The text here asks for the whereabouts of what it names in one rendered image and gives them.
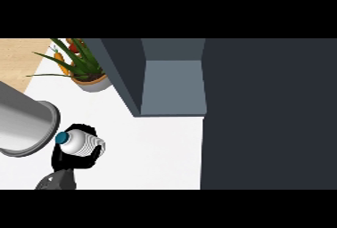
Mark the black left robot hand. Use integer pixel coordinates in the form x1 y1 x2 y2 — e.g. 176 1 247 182
51 123 102 173

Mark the white bottle with blue cap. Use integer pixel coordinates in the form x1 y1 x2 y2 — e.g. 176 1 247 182
55 128 107 158

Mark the dark grey cabinet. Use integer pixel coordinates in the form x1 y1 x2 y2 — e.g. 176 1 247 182
80 38 209 118

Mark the green potted plant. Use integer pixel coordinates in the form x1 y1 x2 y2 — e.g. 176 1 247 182
26 38 114 94

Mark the orange carrot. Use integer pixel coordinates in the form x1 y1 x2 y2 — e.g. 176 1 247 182
54 49 71 77

